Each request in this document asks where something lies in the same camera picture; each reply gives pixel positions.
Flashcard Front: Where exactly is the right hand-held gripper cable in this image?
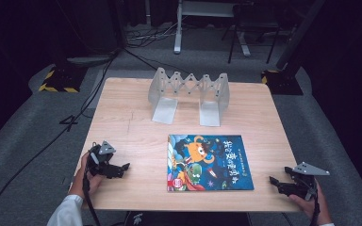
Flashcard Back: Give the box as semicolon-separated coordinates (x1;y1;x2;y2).
307;187;322;226

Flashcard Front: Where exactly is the striped black stand base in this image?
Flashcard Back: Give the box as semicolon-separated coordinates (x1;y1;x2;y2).
38;64;89;93
261;69;304;96

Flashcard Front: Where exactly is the long black floor cable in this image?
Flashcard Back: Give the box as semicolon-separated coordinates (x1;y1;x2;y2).
0;50;121;226

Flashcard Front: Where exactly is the blue picture book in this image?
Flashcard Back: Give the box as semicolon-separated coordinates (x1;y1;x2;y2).
166;134;255;193

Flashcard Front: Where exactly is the white desk frame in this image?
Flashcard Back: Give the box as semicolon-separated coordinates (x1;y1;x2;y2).
173;0;252;58

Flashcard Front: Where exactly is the person's right hand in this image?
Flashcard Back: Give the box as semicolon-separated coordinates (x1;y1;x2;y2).
288;183;333;226

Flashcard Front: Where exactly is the white expandable bookend rack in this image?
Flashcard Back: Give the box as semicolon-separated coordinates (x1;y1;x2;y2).
147;67;231;127

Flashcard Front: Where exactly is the bundle of floor cables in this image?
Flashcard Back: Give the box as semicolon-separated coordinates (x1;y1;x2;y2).
125;23;183;48

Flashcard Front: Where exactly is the person's left white sleeve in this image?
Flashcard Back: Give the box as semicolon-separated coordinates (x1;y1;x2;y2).
46;193;84;226

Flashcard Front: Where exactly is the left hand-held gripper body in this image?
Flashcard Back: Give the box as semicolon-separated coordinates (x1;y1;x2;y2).
87;140;118;179

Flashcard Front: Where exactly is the left hand-held gripper cable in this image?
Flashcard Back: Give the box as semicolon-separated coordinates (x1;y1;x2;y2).
81;169;102;226

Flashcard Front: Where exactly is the hand-held gripper cable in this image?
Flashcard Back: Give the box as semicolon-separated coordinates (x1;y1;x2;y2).
81;169;102;226
307;187;322;226

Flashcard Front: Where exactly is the person's left hand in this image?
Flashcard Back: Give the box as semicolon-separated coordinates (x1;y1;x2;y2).
70;152;107;200

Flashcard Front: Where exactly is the slanted dark metal pole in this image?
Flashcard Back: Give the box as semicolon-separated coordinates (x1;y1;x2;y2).
276;0;326;72

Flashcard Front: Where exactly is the grey round base plate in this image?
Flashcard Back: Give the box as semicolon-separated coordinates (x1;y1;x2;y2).
65;55;116;67

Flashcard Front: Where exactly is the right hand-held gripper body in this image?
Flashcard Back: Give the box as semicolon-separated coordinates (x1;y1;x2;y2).
289;161;330;202

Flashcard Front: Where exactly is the black chair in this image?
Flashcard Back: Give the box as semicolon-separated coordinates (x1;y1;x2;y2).
221;3;282;65

